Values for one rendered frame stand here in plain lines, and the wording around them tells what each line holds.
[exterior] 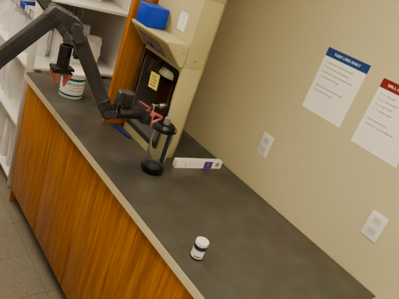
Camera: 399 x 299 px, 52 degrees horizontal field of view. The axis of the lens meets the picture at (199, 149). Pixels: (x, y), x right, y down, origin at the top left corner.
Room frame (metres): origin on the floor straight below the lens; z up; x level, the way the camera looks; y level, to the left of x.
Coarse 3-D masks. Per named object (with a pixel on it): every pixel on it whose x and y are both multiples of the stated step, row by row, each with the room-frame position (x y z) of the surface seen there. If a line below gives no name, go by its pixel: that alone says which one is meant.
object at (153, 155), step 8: (152, 136) 1.64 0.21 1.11; (160, 136) 1.62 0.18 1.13; (168, 136) 1.63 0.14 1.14; (152, 144) 1.63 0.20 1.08; (160, 144) 1.62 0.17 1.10; (168, 144) 1.64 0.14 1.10; (152, 152) 1.62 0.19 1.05; (160, 152) 1.62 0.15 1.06; (144, 160) 1.64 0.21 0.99; (152, 160) 1.62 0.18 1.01; (160, 160) 1.63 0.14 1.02; (152, 168) 1.62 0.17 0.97; (160, 168) 1.64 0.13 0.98
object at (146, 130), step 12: (144, 60) 1.96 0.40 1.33; (156, 60) 1.90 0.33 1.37; (144, 72) 1.94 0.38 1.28; (156, 72) 1.88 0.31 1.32; (168, 72) 1.82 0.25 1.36; (144, 84) 1.92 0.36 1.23; (168, 84) 1.80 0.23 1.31; (144, 96) 1.90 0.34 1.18; (156, 96) 1.84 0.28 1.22; (168, 96) 1.78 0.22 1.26; (156, 108) 1.82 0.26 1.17; (132, 120) 1.93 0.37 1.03; (144, 132) 1.84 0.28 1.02
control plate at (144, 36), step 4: (140, 32) 1.90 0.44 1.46; (144, 36) 1.89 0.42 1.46; (148, 36) 1.84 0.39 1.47; (144, 40) 1.93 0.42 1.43; (148, 40) 1.88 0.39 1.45; (152, 40) 1.83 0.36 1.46; (148, 44) 1.92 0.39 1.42; (152, 44) 1.87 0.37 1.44; (156, 44) 1.82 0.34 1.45; (156, 48) 1.85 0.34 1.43; (160, 48) 1.80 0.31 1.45; (160, 52) 1.84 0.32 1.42
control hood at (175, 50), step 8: (136, 24) 1.89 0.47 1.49; (144, 32) 1.85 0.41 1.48; (152, 32) 1.78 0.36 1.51; (160, 32) 1.83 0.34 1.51; (160, 40) 1.74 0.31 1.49; (168, 40) 1.72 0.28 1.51; (176, 40) 1.78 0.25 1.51; (152, 48) 1.91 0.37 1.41; (168, 48) 1.72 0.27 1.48; (176, 48) 1.73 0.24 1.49; (184, 48) 1.75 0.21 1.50; (168, 56) 1.78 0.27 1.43; (176, 56) 1.73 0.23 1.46; (184, 56) 1.76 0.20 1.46; (176, 64) 1.75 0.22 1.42
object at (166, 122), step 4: (160, 120) 1.67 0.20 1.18; (164, 120) 1.65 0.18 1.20; (168, 120) 1.65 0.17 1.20; (156, 124) 1.64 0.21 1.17; (160, 124) 1.64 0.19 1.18; (164, 124) 1.65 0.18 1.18; (168, 124) 1.65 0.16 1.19; (172, 124) 1.68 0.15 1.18; (160, 128) 1.62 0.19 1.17; (164, 128) 1.62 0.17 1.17; (168, 128) 1.63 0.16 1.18; (172, 128) 1.64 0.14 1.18
